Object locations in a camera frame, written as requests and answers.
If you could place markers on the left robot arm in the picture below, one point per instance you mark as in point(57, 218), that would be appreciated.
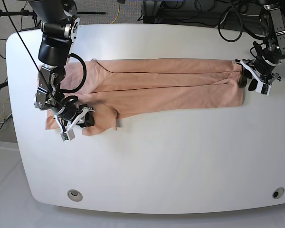
point(268, 52)

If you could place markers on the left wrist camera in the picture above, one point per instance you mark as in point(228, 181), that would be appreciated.
point(263, 88)

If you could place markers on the table grommet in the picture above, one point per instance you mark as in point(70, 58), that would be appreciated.
point(278, 193)
point(74, 195)

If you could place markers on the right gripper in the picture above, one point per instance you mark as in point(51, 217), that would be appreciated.
point(69, 116)

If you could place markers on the right table grommet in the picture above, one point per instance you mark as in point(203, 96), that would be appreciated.
point(278, 193)

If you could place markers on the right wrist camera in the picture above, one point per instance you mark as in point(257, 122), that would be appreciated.
point(67, 135)

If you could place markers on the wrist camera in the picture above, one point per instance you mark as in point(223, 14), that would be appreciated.
point(263, 88)
point(67, 135)

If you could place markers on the black tripod stand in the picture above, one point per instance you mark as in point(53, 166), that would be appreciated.
point(23, 12)

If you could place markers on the left table grommet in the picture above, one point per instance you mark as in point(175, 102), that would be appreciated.
point(74, 195)

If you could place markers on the peach T-shirt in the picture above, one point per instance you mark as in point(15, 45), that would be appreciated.
point(118, 89)

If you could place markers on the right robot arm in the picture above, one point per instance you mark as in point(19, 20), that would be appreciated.
point(59, 24)

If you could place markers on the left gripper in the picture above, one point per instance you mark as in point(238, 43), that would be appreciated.
point(256, 70)

